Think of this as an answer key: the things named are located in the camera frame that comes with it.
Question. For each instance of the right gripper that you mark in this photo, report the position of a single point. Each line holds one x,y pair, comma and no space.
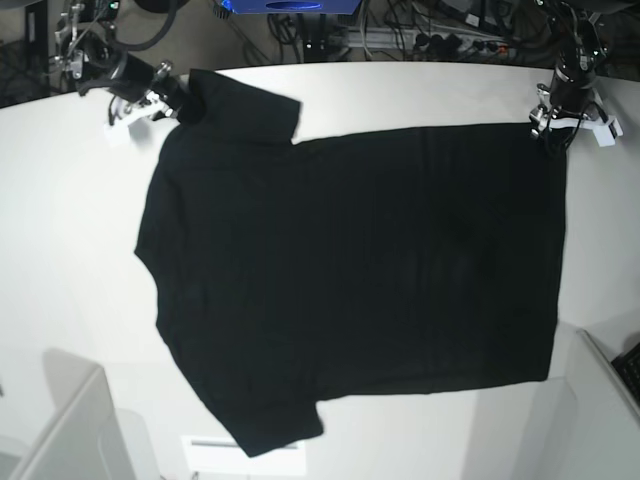
136,84

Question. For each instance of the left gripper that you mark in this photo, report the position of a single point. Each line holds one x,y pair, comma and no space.
569,101

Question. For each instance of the black T-shirt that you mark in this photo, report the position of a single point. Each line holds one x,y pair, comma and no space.
411,261

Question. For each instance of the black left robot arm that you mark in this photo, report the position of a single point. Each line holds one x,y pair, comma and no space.
580,47

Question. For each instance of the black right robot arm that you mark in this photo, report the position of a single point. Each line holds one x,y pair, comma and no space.
89,54

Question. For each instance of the blue box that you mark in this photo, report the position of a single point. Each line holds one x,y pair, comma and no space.
225,8

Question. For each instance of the white power strip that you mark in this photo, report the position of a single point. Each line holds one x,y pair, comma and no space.
412,39

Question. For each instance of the black keyboard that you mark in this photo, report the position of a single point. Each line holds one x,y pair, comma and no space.
627,367

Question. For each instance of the grey right partition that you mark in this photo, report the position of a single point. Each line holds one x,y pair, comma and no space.
583,424

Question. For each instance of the grey partition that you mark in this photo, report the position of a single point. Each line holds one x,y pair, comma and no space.
583,424
59,421

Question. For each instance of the grey left partition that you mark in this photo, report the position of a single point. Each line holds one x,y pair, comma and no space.
59,421

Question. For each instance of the white slotted tray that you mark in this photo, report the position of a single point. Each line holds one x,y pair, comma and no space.
222,455

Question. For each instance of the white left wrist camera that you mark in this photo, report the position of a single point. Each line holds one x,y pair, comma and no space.
606,132

